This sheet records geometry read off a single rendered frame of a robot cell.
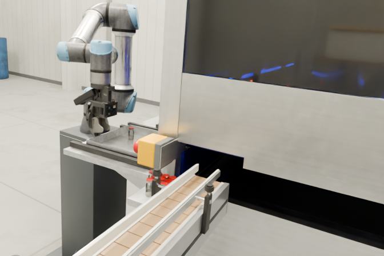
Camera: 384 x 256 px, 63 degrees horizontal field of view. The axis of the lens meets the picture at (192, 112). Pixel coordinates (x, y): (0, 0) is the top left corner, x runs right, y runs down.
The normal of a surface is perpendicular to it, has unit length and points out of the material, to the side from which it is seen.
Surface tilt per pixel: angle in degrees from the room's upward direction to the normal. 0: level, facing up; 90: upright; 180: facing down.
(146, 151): 90
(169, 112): 90
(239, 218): 90
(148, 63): 90
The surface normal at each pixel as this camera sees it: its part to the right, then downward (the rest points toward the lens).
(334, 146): -0.44, 0.18
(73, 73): 0.86, 0.18
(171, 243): 0.07, -0.97
